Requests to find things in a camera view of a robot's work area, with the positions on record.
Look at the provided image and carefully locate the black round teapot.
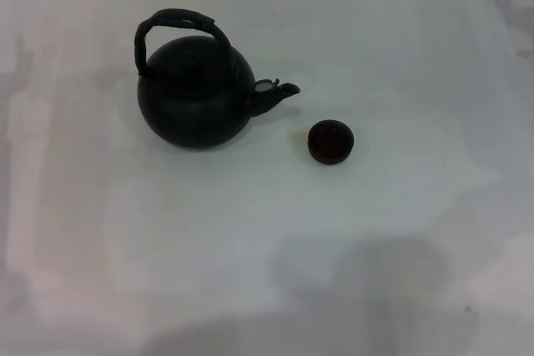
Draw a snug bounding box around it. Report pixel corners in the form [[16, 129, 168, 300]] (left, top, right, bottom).
[[134, 8, 301, 151]]

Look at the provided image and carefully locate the small dark teacup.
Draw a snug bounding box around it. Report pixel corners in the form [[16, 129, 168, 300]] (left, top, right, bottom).
[[306, 119, 355, 167]]

